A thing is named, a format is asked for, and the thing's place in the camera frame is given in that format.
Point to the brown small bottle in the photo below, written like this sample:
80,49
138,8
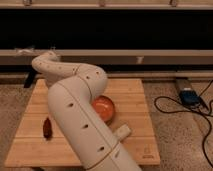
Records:
47,129

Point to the orange bowl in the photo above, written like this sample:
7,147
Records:
105,108

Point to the wooden table board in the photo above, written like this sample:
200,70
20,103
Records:
30,149

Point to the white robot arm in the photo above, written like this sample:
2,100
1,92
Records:
71,89

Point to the grey horizontal rail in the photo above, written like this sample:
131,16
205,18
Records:
24,56

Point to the blue power adapter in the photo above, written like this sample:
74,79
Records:
189,97

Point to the white sponge block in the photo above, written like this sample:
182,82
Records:
122,132

